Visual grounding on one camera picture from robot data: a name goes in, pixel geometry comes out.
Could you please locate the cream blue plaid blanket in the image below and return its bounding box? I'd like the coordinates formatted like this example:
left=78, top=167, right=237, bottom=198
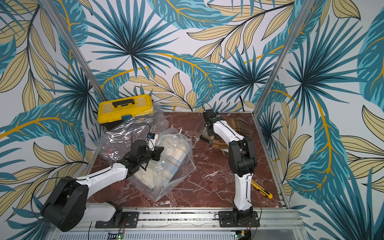
left=134, top=145, right=188, bottom=190

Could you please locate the clear plastic vacuum bag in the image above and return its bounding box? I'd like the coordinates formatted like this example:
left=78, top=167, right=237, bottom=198
left=99, top=110, right=196, bottom=202

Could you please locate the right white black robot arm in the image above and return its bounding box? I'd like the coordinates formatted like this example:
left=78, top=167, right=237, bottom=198
left=203, top=109, right=257, bottom=224

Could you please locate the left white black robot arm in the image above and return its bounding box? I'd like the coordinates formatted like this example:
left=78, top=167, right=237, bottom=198
left=40, top=140, right=164, bottom=232

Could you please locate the yellow black toolbox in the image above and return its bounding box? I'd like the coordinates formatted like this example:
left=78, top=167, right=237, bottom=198
left=98, top=95, right=154, bottom=124

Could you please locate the yellow utility knife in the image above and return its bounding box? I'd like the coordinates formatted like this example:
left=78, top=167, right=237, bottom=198
left=251, top=180, right=273, bottom=199

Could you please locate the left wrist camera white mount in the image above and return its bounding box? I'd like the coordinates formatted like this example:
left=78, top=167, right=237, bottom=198
left=147, top=133, right=159, bottom=151

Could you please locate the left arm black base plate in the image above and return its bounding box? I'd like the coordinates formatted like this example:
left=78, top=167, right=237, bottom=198
left=95, top=212, right=139, bottom=229

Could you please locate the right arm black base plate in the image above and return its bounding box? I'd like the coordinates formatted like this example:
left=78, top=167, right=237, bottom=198
left=217, top=211, right=260, bottom=228

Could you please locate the aluminium front rail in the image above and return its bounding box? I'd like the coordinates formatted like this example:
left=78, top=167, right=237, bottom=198
left=45, top=208, right=310, bottom=240

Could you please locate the right aluminium corner post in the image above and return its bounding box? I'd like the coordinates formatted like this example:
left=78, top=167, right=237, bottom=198
left=253, top=1, right=315, bottom=117

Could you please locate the aluminium corner post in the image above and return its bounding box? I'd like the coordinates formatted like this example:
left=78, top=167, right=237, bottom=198
left=41, top=0, right=107, bottom=102
left=253, top=1, right=315, bottom=117

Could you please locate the left aluminium corner post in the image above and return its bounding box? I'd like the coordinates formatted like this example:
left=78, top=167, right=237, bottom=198
left=41, top=0, right=107, bottom=102

